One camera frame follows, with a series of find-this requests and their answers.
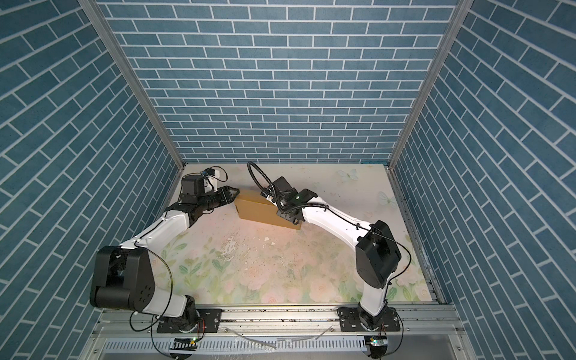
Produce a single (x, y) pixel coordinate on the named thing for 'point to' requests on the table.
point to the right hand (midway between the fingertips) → (288, 200)
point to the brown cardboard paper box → (251, 205)
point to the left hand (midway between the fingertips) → (236, 191)
